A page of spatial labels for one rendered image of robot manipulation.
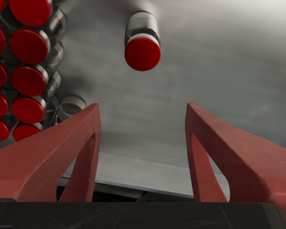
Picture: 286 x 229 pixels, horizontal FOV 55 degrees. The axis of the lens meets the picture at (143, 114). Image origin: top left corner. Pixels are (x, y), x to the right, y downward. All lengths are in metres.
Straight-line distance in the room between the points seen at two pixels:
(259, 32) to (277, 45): 0.02
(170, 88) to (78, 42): 0.08
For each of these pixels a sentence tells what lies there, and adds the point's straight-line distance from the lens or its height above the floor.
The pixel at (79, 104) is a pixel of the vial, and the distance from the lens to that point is 0.23.
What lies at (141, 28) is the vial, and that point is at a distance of 0.17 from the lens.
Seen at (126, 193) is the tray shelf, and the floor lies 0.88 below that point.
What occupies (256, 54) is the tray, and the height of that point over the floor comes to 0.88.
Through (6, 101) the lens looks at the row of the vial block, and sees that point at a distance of 0.19.
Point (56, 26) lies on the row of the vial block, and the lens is 0.19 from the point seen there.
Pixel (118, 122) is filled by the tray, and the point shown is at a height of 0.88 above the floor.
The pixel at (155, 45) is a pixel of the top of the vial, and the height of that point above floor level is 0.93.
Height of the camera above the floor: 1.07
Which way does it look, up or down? 53 degrees down
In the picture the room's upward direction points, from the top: 180 degrees clockwise
